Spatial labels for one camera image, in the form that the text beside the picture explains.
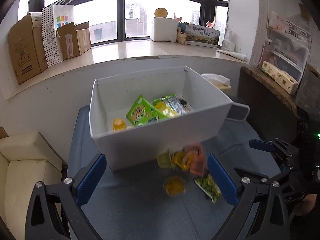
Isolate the cream leather sofa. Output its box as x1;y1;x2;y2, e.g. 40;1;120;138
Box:
0;131;63;240

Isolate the long green snack packet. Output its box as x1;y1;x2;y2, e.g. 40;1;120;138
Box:
162;93;188;116

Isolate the white lidded food container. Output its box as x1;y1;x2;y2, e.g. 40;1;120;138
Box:
201;73;232;97

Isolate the polka dot paper bag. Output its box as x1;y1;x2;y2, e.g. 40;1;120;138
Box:
41;5;62;67

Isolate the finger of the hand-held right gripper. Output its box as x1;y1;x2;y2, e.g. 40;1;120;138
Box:
249;137;300;167
234;166;294;187

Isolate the floral tissue packet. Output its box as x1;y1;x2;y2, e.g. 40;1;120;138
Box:
268;11;288;32

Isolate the printed long carton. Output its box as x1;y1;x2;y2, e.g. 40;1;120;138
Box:
185;23;221;49

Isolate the yellow patterned carton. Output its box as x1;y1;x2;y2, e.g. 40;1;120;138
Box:
274;70;298;95

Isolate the silver-framed black device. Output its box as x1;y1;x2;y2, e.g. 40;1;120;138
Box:
226;102;251;123

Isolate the clear plastic drawer unit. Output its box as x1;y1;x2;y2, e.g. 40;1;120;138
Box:
264;27;309;81

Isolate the orange pomelo fruit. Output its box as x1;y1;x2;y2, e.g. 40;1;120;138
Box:
154;8;168;19

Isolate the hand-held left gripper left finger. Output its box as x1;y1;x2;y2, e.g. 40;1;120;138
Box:
25;152;107;240

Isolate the person's right hand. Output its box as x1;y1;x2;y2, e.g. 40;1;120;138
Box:
303;194;317;216

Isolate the large closed cardboard box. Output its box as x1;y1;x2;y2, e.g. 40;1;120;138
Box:
8;12;49;85

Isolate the wide green snack packet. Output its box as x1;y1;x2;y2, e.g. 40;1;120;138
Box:
125;95;160;126

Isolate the white foam box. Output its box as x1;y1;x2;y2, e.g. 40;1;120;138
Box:
153;17;179;42

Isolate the yellow snack packet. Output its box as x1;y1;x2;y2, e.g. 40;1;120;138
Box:
152;99;176;118

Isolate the small woven basket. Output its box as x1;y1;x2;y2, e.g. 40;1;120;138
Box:
177;23;187;46

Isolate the orange jelly cup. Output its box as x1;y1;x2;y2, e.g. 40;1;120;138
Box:
174;151;195;172
163;176;186;197

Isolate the cardboard piece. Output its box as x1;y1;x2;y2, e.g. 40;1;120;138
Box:
298;3;311;19

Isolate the small dark green snack packet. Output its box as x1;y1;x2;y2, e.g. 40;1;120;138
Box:
194;173;223;204

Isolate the white cardboard box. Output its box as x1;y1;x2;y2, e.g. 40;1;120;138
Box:
89;66;234;172

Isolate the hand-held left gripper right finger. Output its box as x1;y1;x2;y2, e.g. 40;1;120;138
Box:
207;153;292;240

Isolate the yellow jelly cup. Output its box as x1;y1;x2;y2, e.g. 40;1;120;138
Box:
112;118;126;132

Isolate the white plastic bottle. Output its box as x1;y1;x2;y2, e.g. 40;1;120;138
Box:
221;28;236;53

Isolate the white tube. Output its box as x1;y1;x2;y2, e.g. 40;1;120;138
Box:
217;49;247;62

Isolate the blue-grey table cloth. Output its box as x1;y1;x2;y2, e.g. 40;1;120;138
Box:
67;105;283;240

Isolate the clear plastic bin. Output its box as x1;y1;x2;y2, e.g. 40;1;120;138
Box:
295;68;320;108

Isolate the pink jelly cup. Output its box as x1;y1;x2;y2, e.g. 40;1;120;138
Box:
185;143;208;177

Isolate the cream tissue pack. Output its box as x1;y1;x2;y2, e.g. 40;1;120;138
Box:
258;60;281;82

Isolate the open cardboard box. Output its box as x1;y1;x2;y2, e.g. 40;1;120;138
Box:
56;21;92;61

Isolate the pale green jelly cup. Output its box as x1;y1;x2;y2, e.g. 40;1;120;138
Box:
157;150;176;168

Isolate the wooden side shelf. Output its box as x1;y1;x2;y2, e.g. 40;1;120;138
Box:
239;65;320;117

